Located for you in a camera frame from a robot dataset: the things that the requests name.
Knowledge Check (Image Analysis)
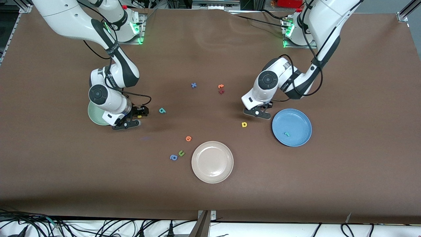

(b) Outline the green plate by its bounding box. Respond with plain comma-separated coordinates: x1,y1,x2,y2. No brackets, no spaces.
88,100,112,126

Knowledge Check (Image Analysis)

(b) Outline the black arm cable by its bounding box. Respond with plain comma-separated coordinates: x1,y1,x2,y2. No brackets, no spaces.
278,0,324,101
77,0,152,107

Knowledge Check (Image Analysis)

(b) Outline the grey metal box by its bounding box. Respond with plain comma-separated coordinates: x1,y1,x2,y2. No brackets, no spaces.
192,0,240,10

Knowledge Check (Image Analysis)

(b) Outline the blue plate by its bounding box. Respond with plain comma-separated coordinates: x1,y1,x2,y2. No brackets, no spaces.
272,109,312,147

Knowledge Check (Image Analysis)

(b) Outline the red box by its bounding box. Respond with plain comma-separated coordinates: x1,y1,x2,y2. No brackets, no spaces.
277,0,305,8

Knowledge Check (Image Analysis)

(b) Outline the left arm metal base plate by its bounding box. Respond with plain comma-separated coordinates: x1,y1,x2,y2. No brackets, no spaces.
282,16,316,49

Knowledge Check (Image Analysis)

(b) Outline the aluminium profile post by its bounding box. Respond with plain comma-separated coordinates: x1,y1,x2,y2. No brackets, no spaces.
189,210,217,237

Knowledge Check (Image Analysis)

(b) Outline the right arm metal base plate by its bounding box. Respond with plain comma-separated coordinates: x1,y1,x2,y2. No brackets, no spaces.
109,13,146,45

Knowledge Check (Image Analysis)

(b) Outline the thin black tabletop cable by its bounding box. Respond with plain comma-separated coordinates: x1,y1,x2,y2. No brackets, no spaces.
230,9,291,29

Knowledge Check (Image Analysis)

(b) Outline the brown paper table cover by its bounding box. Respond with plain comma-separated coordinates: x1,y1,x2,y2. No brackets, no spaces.
0,5,421,224

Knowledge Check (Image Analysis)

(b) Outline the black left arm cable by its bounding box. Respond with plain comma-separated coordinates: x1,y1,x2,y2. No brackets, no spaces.
278,0,324,101

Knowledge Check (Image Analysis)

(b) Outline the black looped cable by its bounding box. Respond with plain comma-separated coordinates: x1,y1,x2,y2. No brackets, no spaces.
341,223,374,237

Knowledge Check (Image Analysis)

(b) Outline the aluminium frame rail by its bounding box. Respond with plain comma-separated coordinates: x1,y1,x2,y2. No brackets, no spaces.
396,0,421,22
0,0,32,66

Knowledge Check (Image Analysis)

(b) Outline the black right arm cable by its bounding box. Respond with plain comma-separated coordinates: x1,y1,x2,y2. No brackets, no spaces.
77,0,152,107

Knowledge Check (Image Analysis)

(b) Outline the beige plate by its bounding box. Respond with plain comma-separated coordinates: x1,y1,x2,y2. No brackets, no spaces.
191,141,234,184

